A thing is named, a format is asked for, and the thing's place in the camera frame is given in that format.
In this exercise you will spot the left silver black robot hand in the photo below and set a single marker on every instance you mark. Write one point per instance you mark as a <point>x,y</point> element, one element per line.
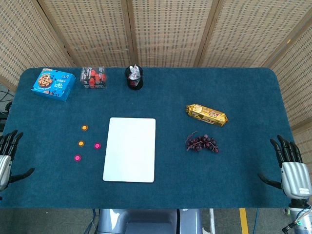
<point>5,168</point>

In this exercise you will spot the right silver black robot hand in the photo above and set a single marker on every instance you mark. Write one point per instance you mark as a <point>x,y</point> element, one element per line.
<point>296,178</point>

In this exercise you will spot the red round magnet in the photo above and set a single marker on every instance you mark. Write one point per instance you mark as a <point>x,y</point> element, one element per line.
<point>77,158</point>
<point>97,145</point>

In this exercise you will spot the orange disc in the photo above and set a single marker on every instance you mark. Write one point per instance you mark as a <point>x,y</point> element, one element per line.
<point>84,127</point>
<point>81,143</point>

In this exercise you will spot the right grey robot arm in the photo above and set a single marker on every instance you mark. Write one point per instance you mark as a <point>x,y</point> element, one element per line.
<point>302,217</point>

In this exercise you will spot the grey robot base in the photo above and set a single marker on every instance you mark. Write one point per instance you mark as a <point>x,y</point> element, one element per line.
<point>146,221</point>

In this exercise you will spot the white magnetic board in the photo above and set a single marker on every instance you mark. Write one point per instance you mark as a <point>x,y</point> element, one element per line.
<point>129,150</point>

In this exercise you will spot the yellow floor tape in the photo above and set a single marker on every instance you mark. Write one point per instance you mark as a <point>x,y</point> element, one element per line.
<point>244,221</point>

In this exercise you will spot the teal table cloth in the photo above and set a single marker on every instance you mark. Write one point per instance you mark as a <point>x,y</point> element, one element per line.
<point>219,170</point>

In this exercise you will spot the blue cookie box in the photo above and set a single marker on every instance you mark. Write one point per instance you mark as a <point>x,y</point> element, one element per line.
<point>52,84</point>

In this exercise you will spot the purple grape bunch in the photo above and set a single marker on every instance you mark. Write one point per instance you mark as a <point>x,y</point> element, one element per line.
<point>202,143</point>

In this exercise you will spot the gold biscuit packet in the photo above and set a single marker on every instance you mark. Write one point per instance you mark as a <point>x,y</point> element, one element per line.
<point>207,115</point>

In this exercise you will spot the red and black snack box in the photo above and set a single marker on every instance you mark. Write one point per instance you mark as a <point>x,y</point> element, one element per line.
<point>93,78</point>

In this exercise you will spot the black mesh pen holder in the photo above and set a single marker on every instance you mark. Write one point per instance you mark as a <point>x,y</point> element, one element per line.
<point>134,84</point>

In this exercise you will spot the white spout pouch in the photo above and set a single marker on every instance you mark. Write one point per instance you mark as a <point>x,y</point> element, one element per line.
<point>134,72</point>

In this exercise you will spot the woven bamboo folding screen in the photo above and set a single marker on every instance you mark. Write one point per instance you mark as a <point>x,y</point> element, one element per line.
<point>170,31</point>

